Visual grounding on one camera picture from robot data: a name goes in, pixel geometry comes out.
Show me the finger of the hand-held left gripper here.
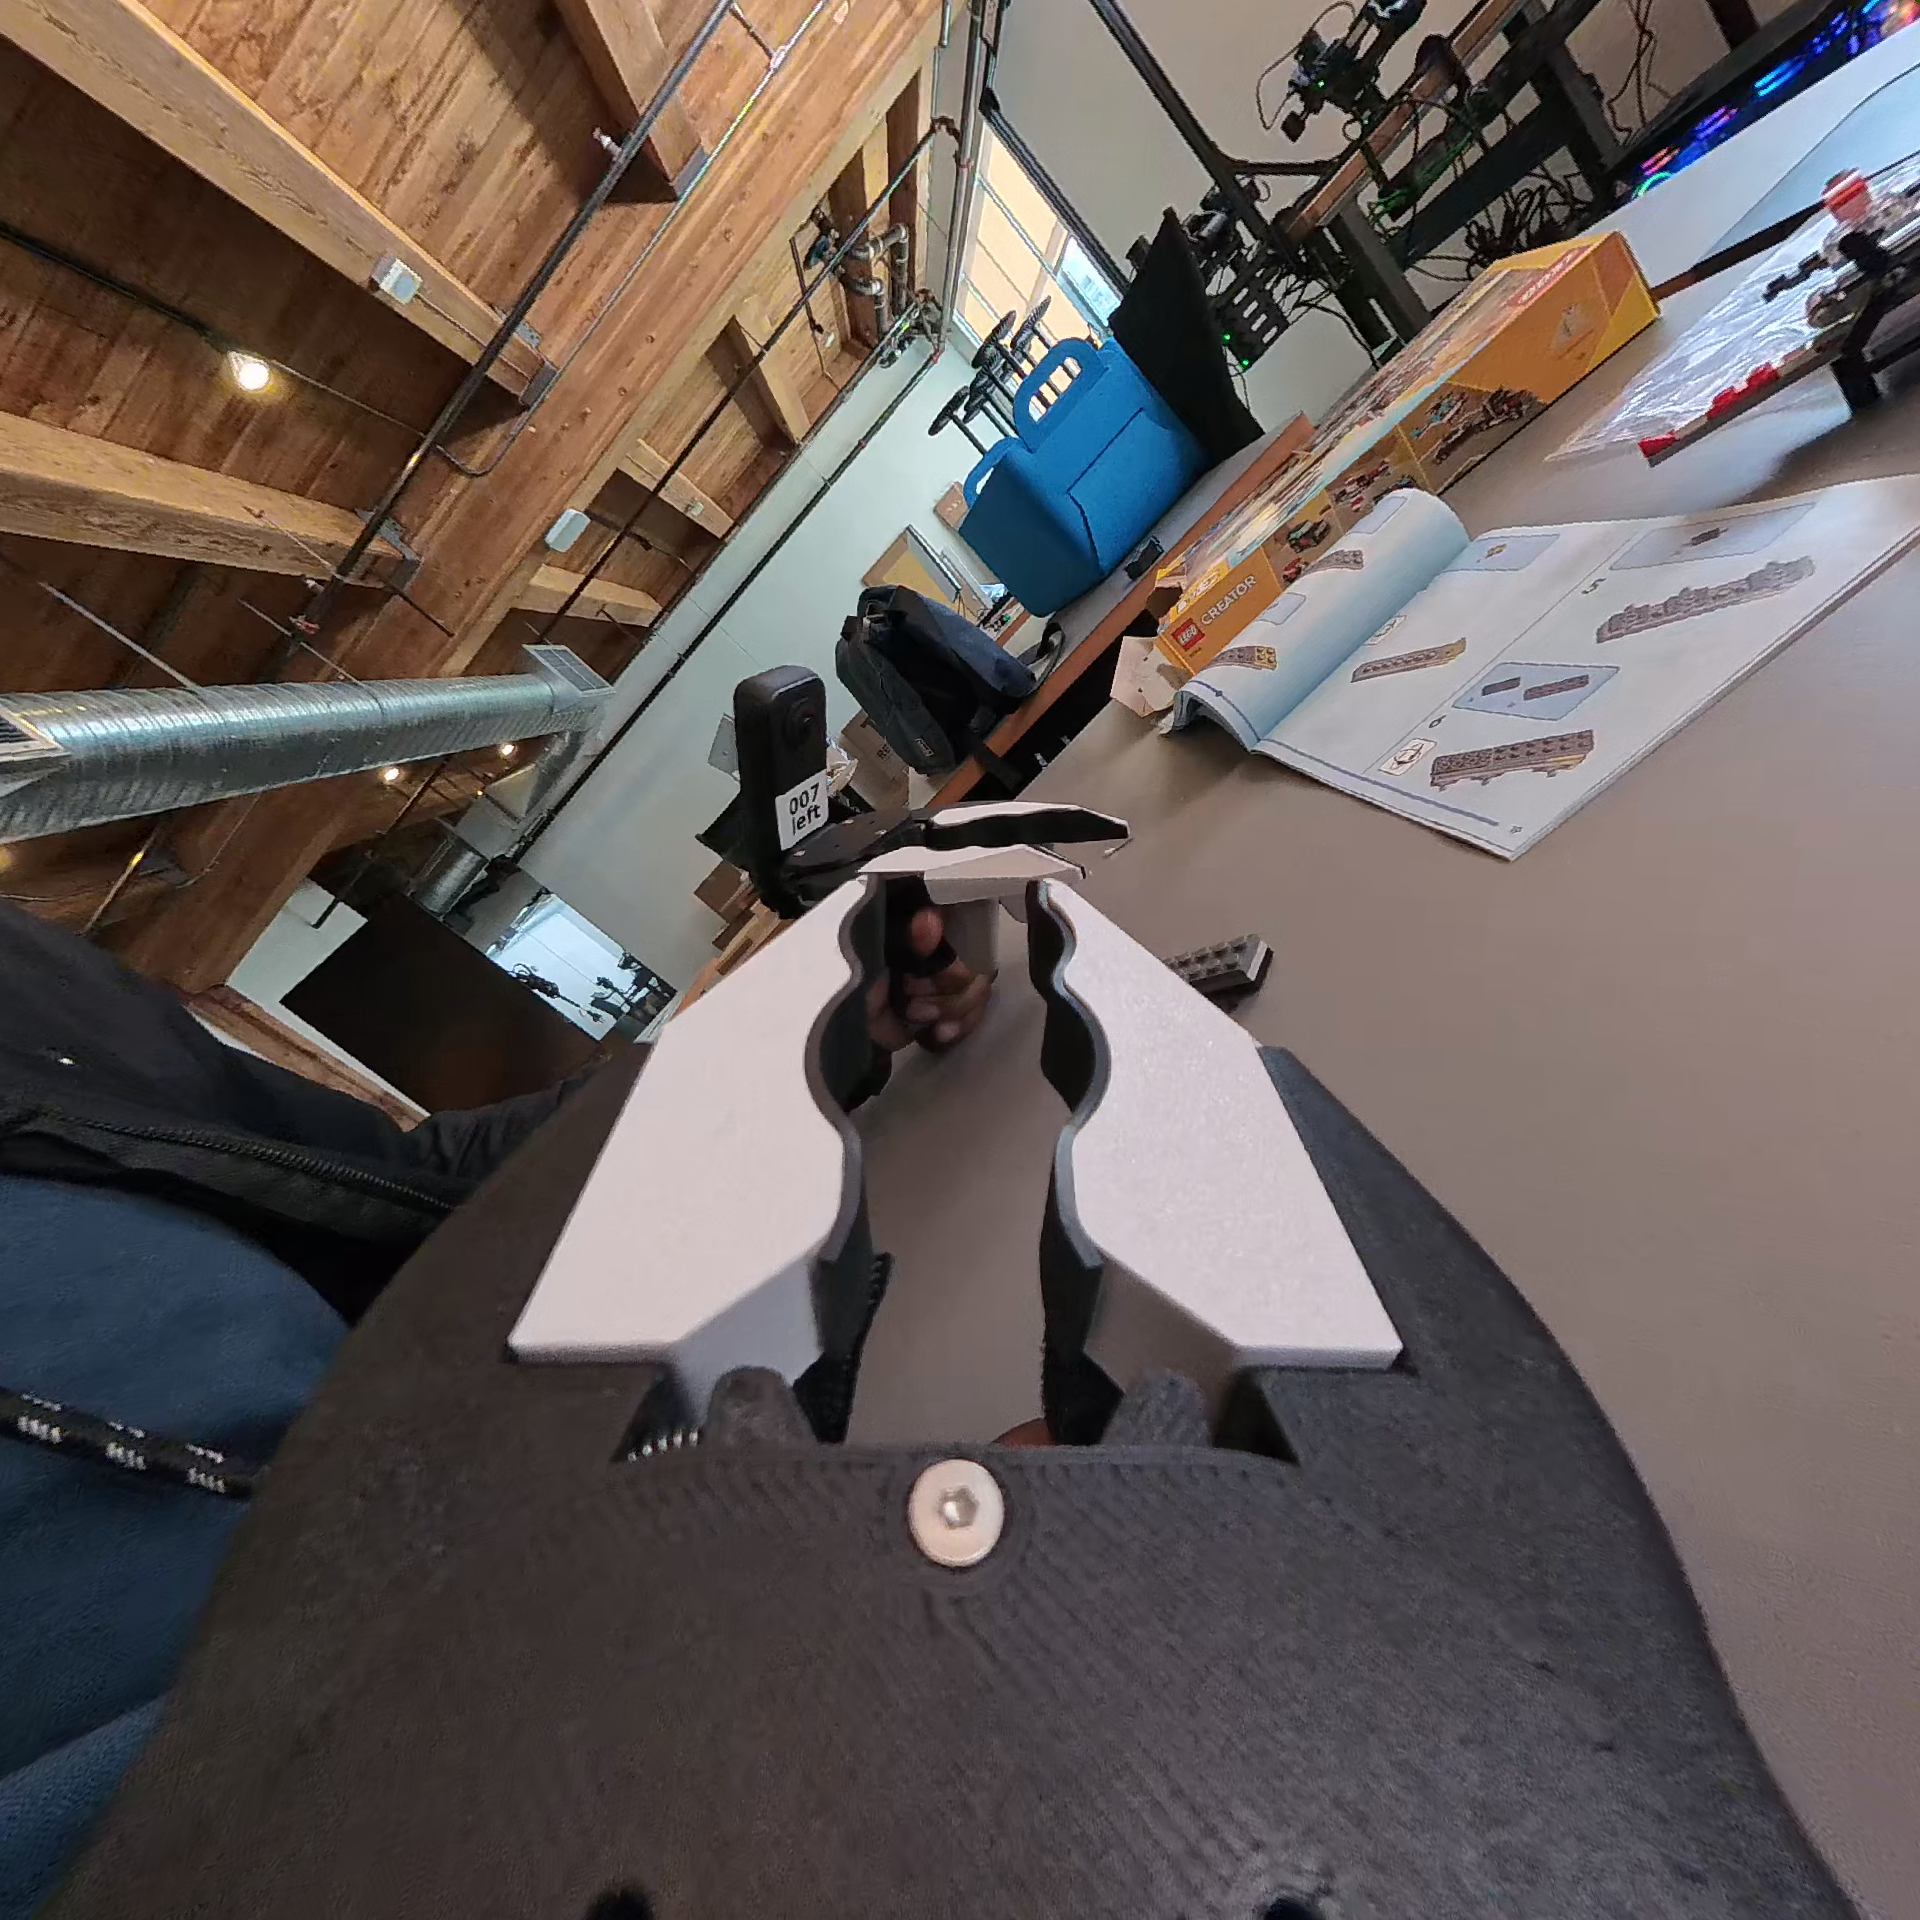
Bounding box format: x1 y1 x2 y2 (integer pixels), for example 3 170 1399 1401
878 843 1094 904
927 801 1130 859

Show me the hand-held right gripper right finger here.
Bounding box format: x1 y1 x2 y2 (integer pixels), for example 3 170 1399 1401
1025 878 1409 1438

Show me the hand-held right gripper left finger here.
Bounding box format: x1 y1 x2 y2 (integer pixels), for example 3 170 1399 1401
509 873 897 1434

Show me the dark grey brick plate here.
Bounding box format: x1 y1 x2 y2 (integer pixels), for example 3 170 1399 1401
1162 933 1275 1002

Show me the grey desk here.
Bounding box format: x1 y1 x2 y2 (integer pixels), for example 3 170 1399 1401
661 22 1920 1920

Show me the person's left hand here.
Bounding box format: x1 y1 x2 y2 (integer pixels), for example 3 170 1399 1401
864 945 1002 1057

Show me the black backpack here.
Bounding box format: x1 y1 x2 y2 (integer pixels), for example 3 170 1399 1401
834 586 1069 783

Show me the blue armchair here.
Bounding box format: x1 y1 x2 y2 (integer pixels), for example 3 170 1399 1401
960 336 1213 618

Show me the black ceiling pipe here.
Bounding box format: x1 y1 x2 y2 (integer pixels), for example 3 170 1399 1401
309 0 739 606

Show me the black panel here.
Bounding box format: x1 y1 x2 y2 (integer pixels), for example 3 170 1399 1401
1106 210 1266 462

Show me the black jacket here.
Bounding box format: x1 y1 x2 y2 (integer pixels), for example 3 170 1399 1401
0 899 609 1328

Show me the open building instruction booklet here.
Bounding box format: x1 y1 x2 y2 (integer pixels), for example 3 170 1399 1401
1162 478 1920 861

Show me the blue hoodie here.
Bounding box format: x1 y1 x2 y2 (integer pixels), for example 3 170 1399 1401
0 1170 356 1920

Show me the yellow brick set box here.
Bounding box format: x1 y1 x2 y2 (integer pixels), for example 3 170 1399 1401
1114 231 1665 722

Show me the clear plastic bag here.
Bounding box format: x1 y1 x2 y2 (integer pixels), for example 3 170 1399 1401
1544 308 1876 462

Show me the partly built brick model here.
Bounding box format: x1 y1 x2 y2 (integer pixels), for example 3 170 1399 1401
1639 163 1920 466

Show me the lit computer case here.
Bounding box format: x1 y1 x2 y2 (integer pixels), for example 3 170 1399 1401
1612 0 1920 200

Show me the dark wall screen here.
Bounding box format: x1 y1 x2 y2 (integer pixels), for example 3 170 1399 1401
281 895 606 1123

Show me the silver ventilation duct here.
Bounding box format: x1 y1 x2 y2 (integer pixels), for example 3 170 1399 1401
0 649 611 845

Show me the black white drawstring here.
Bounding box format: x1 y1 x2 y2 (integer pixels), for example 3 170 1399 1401
0 1388 259 1503

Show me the black camera rig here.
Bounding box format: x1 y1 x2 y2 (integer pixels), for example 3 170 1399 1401
1271 0 1429 145

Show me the black frame workbench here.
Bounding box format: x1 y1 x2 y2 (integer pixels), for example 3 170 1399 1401
1275 0 1641 349

